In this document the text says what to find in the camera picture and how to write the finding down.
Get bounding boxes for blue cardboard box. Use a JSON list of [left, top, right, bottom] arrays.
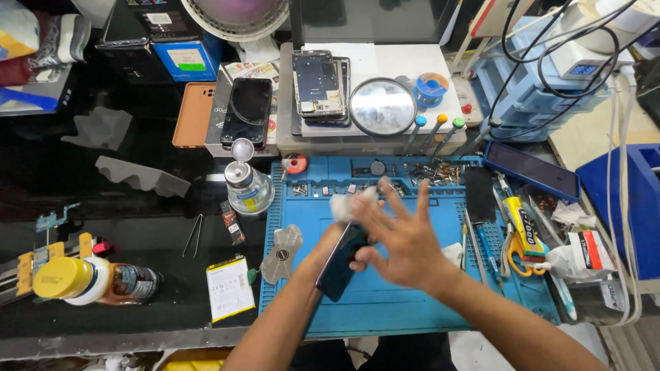
[[151, 30, 224, 83]]

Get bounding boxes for crumpled white tissue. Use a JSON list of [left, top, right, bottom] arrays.
[[550, 200, 597, 228]]

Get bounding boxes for white fan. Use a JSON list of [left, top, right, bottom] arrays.
[[180, 0, 290, 43]]

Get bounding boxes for screwdriver with orange cap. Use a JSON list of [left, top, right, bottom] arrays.
[[419, 113, 449, 156]]

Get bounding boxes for stack of phone frames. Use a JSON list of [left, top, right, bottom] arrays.
[[291, 49, 353, 128]]

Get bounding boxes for grey foam piece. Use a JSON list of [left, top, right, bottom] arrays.
[[95, 155, 192, 199]]

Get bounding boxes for small dark circuit strip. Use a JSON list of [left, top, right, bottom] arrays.
[[220, 199, 247, 246]]

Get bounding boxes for blue silicone repair mat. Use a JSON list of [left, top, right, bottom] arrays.
[[257, 155, 563, 339]]

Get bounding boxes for white teal toothbrush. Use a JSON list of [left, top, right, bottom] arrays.
[[548, 272, 579, 322]]

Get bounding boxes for white phone battery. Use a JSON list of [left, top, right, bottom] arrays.
[[206, 255, 256, 325]]

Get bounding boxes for long metal tweezers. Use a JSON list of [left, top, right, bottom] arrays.
[[460, 207, 489, 288]]

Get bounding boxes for brown bottle with yellow cap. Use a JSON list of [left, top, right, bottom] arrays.
[[31, 256, 162, 307]]

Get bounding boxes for white cables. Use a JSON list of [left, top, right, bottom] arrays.
[[604, 64, 644, 327]]

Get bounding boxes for white switch with red button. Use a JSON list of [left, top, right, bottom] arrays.
[[452, 75, 486, 129]]

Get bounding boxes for screwdriver with grey cap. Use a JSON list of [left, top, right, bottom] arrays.
[[463, 117, 503, 156]]

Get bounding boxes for glass liquid dispenser bottle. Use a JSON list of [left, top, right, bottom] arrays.
[[224, 137, 276, 217]]

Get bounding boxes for screwdriver with green cap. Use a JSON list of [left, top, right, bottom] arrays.
[[429, 117, 466, 158]]

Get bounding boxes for orange tape roll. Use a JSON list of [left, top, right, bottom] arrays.
[[280, 153, 309, 175]]

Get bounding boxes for person's black trousers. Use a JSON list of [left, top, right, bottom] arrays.
[[289, 332, 459, 371]]

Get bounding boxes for pile of screws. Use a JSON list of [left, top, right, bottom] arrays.
[[404, 160, 463, 187]]

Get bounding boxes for white storage box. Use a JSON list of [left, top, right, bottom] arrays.
[[275, 42, 484, 157]]

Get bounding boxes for smartphone in blue case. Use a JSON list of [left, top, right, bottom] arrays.
[[483, 140, 582, 203]]

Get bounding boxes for yellow container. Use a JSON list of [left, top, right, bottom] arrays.
[[154, 347, 234, 371]]

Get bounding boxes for black monitor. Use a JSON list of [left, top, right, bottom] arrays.
[[288, 0, 461, 50]]

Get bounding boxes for blue handled screwdriver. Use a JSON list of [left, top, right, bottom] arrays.
[[473, 222, 506, 293]]

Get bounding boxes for light blue drawer cabinet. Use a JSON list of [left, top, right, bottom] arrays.
[[473, 15, 612, 143]]

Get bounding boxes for grey phone box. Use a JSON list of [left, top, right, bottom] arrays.
[[205, 62, 282, 158]]

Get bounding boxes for screwdriver with blue cap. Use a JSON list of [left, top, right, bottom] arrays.
[[404, 115, 428, 156]]

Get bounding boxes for white power meter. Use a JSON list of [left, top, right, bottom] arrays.
[[546, 40, 636, 81]]

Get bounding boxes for orange handled scissors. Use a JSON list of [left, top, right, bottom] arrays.
[[507, 231, 547, 279]]

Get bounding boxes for person's right hand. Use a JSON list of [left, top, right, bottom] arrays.
[[351, 177, 467, 298]]

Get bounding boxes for translucent plastic sheet with disc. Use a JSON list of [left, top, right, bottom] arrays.
[[259, 224, 304, 285]]

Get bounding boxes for blue solder wire spool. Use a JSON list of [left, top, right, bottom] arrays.
[[412, 71, 451, 108]]

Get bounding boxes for white cotton wad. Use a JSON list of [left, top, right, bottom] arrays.
[[329, 185, 381, 223]]

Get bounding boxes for dark smartphone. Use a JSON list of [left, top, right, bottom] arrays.
[[315, 222, 373, 303]]

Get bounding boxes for small white tissue piece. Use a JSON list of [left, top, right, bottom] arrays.
[[441, 241, 465, 270]]

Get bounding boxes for round magnifying mirror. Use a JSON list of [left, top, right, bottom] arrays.
[[349, 77, 418, 138]]

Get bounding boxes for circuit board holder yellow clamps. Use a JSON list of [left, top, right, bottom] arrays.
[[0, 202, 113, 306]]

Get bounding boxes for person's left hand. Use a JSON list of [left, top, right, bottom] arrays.
[[297, 222, 358, 280]]

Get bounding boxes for black smartphone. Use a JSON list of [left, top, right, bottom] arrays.
[[220, 77, 273, 150]]

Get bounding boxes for orange phone case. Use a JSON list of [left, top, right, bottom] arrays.
[[172, 82, 218, 149]]

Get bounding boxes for blue plastic bin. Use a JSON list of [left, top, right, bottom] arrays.
[[575, 143, 660, 282]]

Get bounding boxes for white tube with red label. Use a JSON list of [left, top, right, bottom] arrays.
[[520, 230, 618, 280]]

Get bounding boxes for black cardboard boxes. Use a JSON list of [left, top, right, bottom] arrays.
[[95, 0, 205, 53]]

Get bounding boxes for small white carton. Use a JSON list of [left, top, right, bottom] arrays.
[[599, 277, 631, 313]]

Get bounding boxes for black cables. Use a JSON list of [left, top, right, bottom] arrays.
[[487, 0, 660, 141]]

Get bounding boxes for yellow glue tube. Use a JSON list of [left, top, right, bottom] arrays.
[[502, 195, 547, 259]]

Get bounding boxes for grey plastic film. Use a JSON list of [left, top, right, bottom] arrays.
[[60, 106, 134, 151]]

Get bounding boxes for heap of bags and cloths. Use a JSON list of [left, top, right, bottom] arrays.
[[0, 0, 92, 115]]

